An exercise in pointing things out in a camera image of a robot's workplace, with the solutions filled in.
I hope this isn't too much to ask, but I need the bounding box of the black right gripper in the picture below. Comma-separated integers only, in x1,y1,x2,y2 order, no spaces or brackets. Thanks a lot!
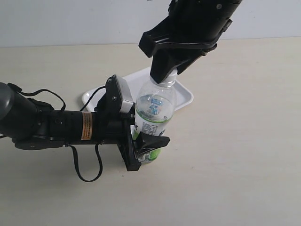
138,0,241,84

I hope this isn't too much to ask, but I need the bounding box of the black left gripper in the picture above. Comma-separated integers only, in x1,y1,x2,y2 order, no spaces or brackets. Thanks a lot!
63,103,170,171

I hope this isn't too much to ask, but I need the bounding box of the clear plastic drink bottle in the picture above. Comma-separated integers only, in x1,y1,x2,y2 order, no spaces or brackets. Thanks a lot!
131,79,177,165

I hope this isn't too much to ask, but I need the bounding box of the white bottle cap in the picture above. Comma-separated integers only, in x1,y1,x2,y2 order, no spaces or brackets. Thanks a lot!
161,69,178,88

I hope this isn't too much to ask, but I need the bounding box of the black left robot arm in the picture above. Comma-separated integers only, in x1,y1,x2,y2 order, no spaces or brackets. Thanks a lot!
0,83,170,171

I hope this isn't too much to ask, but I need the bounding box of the white rectangular plastic tray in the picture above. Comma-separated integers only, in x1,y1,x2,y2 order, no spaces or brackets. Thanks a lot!
81,67,194,112

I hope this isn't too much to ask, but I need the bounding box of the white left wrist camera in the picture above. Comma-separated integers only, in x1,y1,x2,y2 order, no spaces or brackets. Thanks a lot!
94,74,134,116

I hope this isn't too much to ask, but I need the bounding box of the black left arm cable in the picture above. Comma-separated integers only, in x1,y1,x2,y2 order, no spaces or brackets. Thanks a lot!
8,82,107,182

